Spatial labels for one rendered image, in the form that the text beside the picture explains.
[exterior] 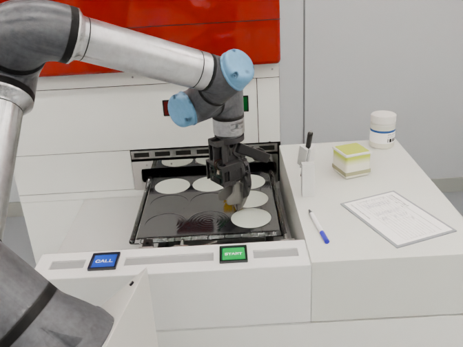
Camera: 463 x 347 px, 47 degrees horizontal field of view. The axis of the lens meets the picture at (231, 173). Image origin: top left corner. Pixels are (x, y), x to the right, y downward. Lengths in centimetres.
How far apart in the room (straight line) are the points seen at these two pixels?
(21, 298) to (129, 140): 96
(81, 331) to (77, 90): 98
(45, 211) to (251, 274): 90
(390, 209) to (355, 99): 199
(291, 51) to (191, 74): 207
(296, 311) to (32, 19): 72
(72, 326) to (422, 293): 70
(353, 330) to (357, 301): 7
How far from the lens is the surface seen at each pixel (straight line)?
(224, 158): 126
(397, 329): 119
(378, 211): 123
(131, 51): 96
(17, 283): 72
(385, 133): 156
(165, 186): 153
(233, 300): 108
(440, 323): 121
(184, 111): 112
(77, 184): 170
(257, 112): 156
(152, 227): 133
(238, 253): 107
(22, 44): 92
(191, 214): 136
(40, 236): 182
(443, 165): 351
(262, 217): 132
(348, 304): 112
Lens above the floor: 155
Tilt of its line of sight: 24 degrees down
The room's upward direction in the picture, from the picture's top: 3 degrees counter-clockwise
